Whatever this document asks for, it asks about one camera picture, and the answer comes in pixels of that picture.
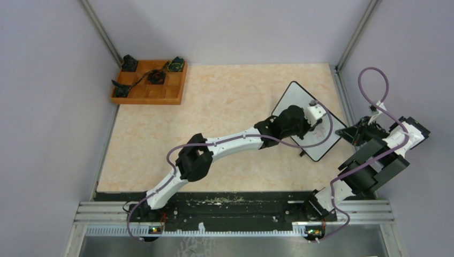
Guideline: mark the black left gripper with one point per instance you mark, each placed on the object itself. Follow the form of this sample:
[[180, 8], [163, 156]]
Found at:
[[307, 128]]

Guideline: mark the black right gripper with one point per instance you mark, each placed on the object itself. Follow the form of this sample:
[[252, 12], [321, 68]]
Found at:
[[361, 128]]

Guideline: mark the black framed whiteboard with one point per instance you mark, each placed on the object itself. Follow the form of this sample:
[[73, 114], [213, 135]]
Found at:
[[295, 94]]

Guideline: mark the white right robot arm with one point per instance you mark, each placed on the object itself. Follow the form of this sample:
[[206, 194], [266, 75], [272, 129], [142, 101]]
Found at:
[[381, 157]]

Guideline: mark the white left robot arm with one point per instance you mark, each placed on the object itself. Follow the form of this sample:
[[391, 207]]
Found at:
[[192, 161]]

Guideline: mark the dark object top-right compartment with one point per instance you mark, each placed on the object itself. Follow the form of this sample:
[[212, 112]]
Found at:
[[176, 65]]

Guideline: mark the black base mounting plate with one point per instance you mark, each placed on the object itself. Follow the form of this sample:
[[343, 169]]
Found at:
[[233, 211]]

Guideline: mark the dark object centre compartment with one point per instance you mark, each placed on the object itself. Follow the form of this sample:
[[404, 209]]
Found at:
[[156, 77]]

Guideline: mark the orange compartment tray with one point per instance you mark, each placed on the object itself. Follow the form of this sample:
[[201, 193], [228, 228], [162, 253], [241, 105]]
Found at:
[[170, 93]]

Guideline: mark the dark object top-left compartment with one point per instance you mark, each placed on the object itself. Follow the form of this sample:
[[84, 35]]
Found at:
[[129, 64]]

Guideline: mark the dark object left compartment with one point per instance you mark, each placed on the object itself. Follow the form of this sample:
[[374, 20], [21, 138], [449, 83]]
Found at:
[[121, 90]]

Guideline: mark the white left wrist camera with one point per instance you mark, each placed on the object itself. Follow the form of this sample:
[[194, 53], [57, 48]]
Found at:
[[314, 112]]

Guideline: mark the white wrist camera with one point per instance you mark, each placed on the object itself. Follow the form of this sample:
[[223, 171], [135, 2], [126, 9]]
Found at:
[[376, 110], [314, 112]]

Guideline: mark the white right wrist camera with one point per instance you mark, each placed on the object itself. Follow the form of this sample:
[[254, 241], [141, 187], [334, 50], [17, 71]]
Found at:
[[376, 110]]

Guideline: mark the aluminium front rail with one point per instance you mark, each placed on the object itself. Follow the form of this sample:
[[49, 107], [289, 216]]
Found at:
[[108, 219]]

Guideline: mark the right corner aluminium post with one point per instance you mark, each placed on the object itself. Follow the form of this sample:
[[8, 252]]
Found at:
[[355, 38]]

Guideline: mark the corner aluminium post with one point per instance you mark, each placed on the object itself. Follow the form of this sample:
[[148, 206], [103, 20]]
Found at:
[[101, 31], [355, 38]]

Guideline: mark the left corner aluminium post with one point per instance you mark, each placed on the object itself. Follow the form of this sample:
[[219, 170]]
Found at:
[[101, 31]]

